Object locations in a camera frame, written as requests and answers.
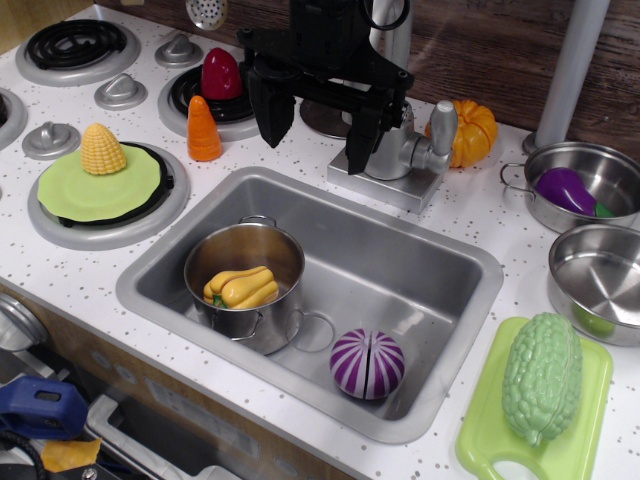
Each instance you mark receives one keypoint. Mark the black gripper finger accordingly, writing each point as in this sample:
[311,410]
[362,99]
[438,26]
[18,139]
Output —
[272,103]
[368,125]

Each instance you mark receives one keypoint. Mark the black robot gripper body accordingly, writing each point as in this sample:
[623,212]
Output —
[326,46]

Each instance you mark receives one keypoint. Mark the silver toy faucet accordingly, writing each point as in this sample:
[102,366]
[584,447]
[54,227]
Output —
[404,171]

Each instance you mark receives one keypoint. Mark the back right stove burner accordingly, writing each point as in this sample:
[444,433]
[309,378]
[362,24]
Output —
[234,117]

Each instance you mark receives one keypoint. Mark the stove burner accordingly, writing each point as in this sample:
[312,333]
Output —
[163,205]
[77,53]
[16,116]
[234,117]

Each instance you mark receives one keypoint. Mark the red toy pepper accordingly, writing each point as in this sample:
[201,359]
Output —
[220,76]

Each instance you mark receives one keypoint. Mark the orange toy carrot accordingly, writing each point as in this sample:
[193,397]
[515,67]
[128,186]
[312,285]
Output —
[203,140]

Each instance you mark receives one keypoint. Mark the silver stove knob upper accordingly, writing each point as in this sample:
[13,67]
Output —
[178,52]

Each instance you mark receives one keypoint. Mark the silver stove knob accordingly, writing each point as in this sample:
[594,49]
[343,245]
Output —
[50,141]
[121,93]
[178,52]

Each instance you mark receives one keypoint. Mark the perforated silver ladle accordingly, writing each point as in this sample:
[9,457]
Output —
[207,15]

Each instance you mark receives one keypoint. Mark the orange toy pumpkin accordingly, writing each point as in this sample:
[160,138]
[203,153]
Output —
[476,134]

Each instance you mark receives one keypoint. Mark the stainless steel sink basin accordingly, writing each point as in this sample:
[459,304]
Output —
[363,269]

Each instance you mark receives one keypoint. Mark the silver stove knob middle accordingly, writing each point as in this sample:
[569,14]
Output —
[121,93]

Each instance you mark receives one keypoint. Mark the steel pot in sink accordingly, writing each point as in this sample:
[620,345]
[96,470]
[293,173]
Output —
[254,241]

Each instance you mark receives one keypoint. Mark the yellow toy corn cob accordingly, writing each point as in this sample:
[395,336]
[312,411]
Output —
[101,152]

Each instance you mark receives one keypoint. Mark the yellow toy bell pepper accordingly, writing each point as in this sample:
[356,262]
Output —
[241,289]

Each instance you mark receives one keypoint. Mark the purple toy eggplant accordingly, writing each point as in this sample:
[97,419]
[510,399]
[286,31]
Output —
[565,188]

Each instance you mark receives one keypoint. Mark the back left stove burner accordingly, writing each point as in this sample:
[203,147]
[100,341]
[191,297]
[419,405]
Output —
[77,53]

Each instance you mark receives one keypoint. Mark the steel pot with eggplant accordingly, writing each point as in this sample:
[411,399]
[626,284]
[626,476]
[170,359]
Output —
[611,177]

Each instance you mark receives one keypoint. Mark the front left stove burner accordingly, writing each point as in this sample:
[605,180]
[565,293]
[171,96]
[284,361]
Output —
[163,205]

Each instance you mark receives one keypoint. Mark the silver stove knob lower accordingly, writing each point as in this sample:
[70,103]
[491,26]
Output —
[50,141]

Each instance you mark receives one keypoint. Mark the purple striped toy onion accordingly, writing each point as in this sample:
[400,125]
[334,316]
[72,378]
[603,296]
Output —
[367,364]

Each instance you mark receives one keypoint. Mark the light green toy plate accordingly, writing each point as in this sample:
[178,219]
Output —
[67,191]

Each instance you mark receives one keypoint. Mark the far left stove burner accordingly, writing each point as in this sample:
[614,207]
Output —
[16,116]

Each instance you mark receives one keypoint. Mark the empty steel pot right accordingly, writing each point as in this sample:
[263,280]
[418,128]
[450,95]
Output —
[594,281]

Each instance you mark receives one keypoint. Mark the green toy bitter melon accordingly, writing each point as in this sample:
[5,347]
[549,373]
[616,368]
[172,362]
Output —
[542,381]

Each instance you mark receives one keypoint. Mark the lime green cutting board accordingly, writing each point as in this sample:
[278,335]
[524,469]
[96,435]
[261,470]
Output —
[486,437]

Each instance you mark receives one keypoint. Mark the silver oven knob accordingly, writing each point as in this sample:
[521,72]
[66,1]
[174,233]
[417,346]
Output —
[20,328]

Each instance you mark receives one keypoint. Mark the yellow tape piece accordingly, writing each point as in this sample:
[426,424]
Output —
[62,455]

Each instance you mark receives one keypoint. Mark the silver faucet side handle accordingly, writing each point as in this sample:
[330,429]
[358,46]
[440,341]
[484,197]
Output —
[443,127]

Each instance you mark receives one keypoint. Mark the grey vertical post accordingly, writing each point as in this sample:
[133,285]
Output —
[585,24]

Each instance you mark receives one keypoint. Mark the blue clamp handle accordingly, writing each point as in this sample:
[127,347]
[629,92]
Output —
[39,408]

